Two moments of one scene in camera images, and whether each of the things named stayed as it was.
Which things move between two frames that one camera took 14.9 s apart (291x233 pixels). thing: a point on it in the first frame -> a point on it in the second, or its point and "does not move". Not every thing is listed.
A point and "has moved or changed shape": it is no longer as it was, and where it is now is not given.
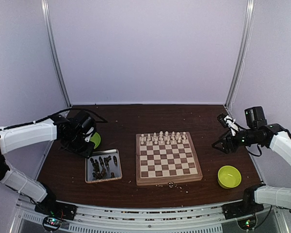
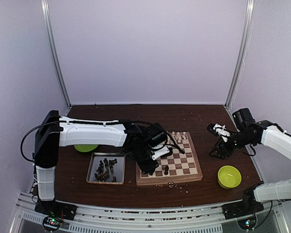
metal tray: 103,165 has moved or changed shape
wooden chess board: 166,158 does not move
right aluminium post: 245,42 does not move
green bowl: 229,176 does not move
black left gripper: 88,152 -> 147,169
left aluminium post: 45,7 does not move
